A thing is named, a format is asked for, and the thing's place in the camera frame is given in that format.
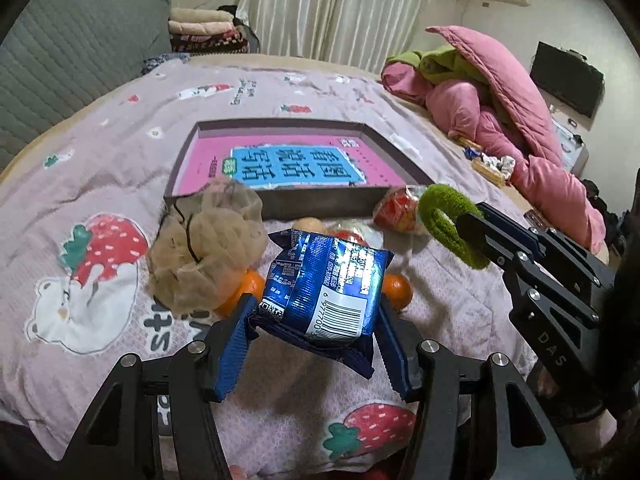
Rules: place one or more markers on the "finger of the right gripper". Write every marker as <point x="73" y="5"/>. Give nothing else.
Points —
<point x="512" y="256"/>
<point x="504" y="223"/>

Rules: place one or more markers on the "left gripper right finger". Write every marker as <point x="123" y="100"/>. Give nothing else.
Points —
<point x="477" y="419"/>

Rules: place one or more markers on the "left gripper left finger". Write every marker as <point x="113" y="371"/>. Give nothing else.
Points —
<point x="118" y="436"/>

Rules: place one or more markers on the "toy egg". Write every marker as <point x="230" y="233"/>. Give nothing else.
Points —
<point x="398" y="210"/>
<point x="358" y="232"/>

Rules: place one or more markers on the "orange mandarin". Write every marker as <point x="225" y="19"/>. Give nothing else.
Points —
<point x="252" y="283"/>
<point x="397" y="290"/>

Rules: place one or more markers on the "blue snack packet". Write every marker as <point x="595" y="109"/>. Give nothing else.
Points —
<point x="322" y="295"/>

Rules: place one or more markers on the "beige mesh bath puff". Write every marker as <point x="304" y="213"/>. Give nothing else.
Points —
<point x="205" y="244"/>

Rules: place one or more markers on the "snack pile on bed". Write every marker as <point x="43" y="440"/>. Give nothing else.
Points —
<point x="497" y="170"/>

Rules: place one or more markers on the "pink quilted duvet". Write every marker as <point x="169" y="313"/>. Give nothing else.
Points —
<point x="507" y="117"/>

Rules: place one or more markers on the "black television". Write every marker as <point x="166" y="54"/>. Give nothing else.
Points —
<point x="567" y="77"/>

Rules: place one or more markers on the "green garment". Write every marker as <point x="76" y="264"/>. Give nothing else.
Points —
<point x="439" y="65"/>

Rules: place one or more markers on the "grey cardboard box tray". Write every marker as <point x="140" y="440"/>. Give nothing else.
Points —
<point x="323" y="202"/>

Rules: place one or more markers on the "pink book blue label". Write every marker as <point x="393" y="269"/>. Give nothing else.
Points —
<point x="281" y="161"/>

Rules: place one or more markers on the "white striped curtain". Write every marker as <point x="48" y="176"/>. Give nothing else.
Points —
<point x="357" y="33"/>

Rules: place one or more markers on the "stack of folded blankets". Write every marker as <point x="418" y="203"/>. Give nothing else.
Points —
<point x="201" y="32"/>

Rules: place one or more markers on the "grey quilted headboard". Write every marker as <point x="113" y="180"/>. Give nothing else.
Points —
<point x="61" y="55"/>

